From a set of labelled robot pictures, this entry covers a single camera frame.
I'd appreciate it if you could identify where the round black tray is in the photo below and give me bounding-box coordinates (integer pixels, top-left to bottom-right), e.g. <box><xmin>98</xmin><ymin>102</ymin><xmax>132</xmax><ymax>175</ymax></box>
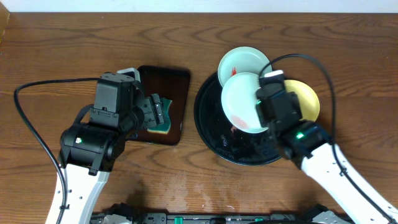
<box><xmin>193</xmin><ymin>73</ymin><xmax>281</xmax><ymax>166</ymax></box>

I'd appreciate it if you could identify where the right black cable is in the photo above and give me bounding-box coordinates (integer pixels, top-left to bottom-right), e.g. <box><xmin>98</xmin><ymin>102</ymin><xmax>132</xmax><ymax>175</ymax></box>
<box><xmin>259</xmin><ymin>53</ymin><xmax>398</xmax><ymax>224</ymax></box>

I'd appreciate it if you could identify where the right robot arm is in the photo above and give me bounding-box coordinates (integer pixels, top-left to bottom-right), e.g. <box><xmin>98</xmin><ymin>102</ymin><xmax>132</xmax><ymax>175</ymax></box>
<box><xmin>256</xmin><ymin>83</ymin><xmax>397</xmax><ymax>223</ymax></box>

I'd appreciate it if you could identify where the left black cable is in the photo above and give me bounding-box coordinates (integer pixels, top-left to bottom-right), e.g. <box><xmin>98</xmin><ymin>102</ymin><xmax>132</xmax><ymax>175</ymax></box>
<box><xmin>13</xmin><ymin>77</ymin><xmax>100</xmax><ymax>224</ymax></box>

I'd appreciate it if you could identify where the yellow plate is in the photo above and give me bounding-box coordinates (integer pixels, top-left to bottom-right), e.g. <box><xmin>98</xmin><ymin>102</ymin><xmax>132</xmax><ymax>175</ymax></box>
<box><xmin>284</xmin><ymin>80</ymin><xmax>320</xmax><ymax>121</ymax></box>

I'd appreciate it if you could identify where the green scouring sponge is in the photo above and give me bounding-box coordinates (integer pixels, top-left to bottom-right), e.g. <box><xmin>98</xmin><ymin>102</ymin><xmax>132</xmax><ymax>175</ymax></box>
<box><xmin>147</xmin><ymin>98</ymin><xmax>172</xmax><ymax>134</ymax></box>

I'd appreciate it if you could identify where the black cable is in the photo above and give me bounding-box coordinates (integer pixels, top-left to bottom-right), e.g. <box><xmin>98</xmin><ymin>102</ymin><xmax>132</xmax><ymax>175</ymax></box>
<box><xmin>13</xmin><ymin>77</ymin><xmax>100</xmax><ymax>224</ymax></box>
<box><xmin>259</xmin><ymin>53</ymin><xmax>398</xmax><ymax>224</ymax></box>

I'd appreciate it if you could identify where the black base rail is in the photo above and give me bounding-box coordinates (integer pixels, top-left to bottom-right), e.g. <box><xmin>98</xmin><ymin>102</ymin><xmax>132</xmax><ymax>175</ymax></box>
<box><xmin>90</xmin><ymin>203</ymin><xmax>352</xmax><ymax>224</ymax></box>

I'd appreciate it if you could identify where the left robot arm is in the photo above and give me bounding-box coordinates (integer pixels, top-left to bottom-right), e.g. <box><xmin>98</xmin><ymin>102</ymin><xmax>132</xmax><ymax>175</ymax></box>
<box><xmin>46</xmin><ymin>92</ymin><xmax>164</xmax><ymax>223</ymax></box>

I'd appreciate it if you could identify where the light blue plate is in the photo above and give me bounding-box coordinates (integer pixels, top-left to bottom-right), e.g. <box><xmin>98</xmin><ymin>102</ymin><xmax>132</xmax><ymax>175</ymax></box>
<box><xmin>221</xmin><ymin>72</ymin><xmax>268</xmax><ymax>134</ymax></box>
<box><xmin>217</xmin><ymin>47</ymin><xmax>269</xmax><ymax>86</ymax></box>

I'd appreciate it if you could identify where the black rectangular tray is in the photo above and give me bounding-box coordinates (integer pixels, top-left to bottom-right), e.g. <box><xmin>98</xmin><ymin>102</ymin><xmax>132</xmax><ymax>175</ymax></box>
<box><xmin>130</xmin><ymin>65</ymin><xmax>190</xmax><ymax>146</ymax></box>

